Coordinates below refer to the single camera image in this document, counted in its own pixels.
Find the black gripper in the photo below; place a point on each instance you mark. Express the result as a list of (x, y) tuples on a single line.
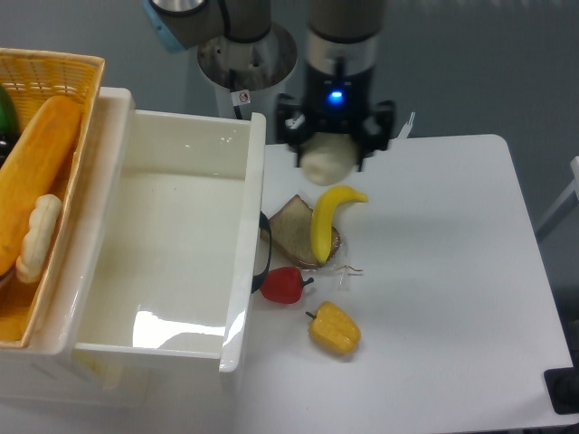
[(340, 108)]

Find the pale white pear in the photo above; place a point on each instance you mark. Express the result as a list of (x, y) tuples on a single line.
[(328, 158)]

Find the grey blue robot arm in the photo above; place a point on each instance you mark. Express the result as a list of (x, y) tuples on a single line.
[(342, 36)]

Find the open white upper drawer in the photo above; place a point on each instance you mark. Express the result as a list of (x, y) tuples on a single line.
[(174, 274)]

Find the white drawer cabinet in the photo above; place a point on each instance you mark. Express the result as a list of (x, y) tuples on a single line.
[(50, 368)]

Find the yellow banana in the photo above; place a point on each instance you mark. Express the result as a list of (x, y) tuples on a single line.
[(321, 238)]

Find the bread slice in plastic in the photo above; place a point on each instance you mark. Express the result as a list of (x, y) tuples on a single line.
[(290, 230)]

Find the red bell pepper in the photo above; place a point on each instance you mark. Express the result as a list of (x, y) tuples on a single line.
[(284, 285)]

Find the yellow bell pepper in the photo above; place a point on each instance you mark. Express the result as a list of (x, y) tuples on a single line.
[(333, 329)]

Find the small white bread roll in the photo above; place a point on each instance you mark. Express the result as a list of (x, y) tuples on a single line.
[(37, 241)]

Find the orange baguette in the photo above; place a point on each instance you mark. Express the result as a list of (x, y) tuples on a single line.
[(30, 169)]

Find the yellow wicker basket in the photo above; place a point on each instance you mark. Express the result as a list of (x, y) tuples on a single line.
[(30, 78)]

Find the green pepper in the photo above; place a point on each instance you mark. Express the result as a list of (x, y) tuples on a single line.
[(8, 117)]

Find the dark eggplant in basket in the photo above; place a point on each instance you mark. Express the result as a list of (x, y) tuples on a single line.
[(7, 142)]

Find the black object at edge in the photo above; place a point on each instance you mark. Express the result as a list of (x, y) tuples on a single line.
[(562, 386)]

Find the black drawer handle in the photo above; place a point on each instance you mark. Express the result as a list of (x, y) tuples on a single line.
[(259, 279)]

